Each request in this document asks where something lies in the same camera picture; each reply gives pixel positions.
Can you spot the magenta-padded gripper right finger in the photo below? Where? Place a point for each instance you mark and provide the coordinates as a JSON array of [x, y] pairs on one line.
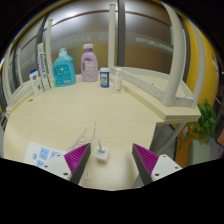
[[146, 160]]

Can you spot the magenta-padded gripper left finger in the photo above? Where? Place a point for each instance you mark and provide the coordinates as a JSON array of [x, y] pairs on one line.
[[76, 158]]

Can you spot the white charger block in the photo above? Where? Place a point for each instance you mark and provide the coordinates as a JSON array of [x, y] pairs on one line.
[[102, 154]]

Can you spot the white plant pot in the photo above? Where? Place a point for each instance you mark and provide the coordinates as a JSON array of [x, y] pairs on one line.
[[199, 152]]

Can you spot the green potted plant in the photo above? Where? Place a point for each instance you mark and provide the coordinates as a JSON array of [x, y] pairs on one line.
[[203, 121]]

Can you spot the small white bottle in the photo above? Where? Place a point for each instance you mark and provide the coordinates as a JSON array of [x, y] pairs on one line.
[[117, 82]]

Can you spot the small blue white jar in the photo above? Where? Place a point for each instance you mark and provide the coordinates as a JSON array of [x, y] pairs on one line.
[[104, 78]]

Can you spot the white bottle with blue cap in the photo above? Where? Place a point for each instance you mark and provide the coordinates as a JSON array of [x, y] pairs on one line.
[[36, 83]]

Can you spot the blue detergent bottle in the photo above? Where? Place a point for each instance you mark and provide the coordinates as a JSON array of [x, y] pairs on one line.
[[64, 70]]

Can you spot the purple detergent bottle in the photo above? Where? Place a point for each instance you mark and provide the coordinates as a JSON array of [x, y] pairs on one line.
[[89, 66]]

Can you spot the tall white green box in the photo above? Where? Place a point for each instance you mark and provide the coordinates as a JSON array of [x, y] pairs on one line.
[[44, 68]]

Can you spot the white metal frame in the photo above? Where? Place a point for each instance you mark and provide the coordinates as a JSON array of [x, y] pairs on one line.
[[176, 60]]

